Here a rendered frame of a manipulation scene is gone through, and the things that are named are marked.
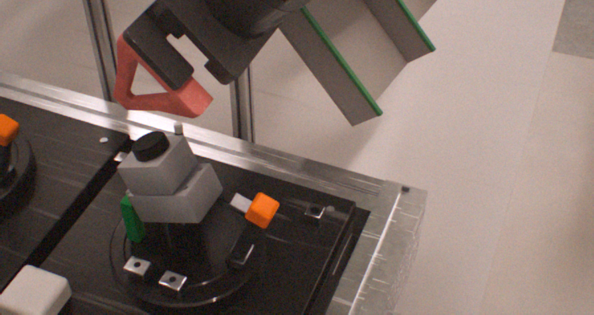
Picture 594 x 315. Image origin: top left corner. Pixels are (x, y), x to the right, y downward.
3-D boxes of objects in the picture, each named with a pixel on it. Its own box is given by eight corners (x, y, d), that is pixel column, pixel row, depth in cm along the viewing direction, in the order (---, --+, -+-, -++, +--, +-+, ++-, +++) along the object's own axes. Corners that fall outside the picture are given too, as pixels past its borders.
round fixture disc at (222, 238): (290, 222, 72) (290, 208, 71) (225, 341, 63) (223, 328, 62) (160, 182, 76) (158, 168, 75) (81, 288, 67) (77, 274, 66)
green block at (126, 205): (146, 234, 69) (138, 196, 65) (139, 243, 68) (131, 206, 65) (134, 230, 69) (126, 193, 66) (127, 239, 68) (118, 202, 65)
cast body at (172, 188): (225, 189, 65) (191, 123, 62) (199, 224, 62) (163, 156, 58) (150, 190, 69) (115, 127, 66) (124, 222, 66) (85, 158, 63)
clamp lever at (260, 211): (254, 248, 67) (281, 201, 61) (244, 264, 66) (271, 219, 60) (219, 227, 67) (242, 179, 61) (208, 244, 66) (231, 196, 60)
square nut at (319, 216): (325, 213, 73) (325, 206, 73) (319, 225, 72) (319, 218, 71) (309, 209, 74) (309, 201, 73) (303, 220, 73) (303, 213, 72)
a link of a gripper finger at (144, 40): (64, 85, 50) (136, 19, 43) (123, 27, 55) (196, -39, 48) (139, 157, 52) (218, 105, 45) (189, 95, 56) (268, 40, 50)
